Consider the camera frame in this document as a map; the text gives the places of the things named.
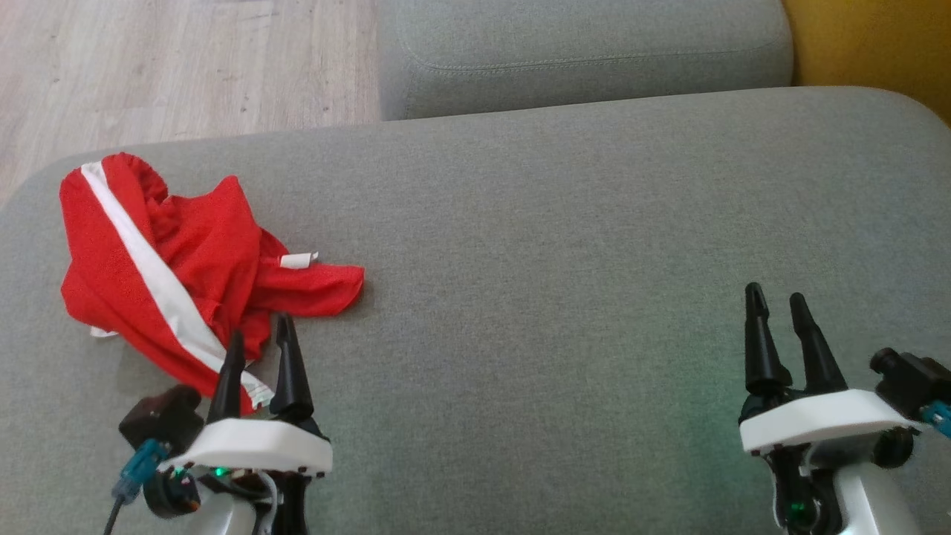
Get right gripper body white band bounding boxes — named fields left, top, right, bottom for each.
left=739, top=389, right=922, bottom=535

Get red shorts white trim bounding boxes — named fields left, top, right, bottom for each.
left=59, top=152, right=276, bottom=415

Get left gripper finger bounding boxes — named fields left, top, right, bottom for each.
left=207, top=329, right=247, bottom=424
left=269, top=312, right=320, bottom=435

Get yellow sofa back cushion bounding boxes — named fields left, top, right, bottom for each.
left=780, top=0, right=951, bottom=126

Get left camera cable blue plug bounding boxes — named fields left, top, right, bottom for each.
left=103, top=438, right=170, bottom=535

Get grey sofa back cushion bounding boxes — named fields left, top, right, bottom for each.
left=379, top=0, right=794, bottom=122

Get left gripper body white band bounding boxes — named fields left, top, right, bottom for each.
left=143, top=418, right=333, bottom=535

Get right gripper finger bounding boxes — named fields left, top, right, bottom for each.
left=744, top=282, right=792, bottom=398
left=789, top=293, right=848, bottom=395

